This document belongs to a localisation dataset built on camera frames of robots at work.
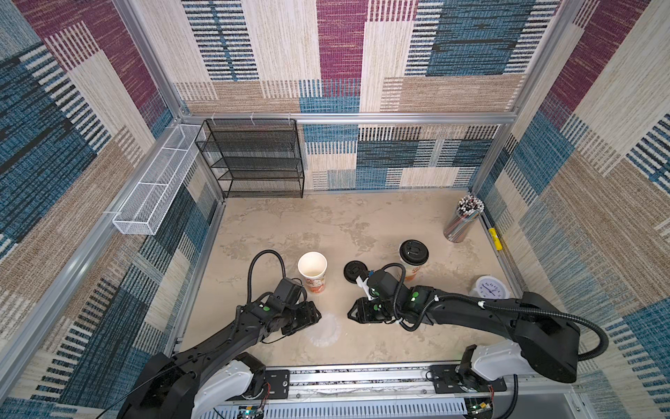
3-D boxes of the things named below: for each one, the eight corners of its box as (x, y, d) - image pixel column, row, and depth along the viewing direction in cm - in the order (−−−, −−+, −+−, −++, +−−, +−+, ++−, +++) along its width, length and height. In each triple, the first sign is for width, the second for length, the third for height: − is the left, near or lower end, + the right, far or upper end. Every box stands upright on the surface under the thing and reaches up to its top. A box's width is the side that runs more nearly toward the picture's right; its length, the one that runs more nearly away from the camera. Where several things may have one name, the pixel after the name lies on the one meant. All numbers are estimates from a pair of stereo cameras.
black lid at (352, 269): (339, 274, 98) (339, 270, 96) (352, 259, 102) (353, 256, 100) (354, 285, 95) (354, 282, 93) (367, 269, 99) (367, 266, 97)
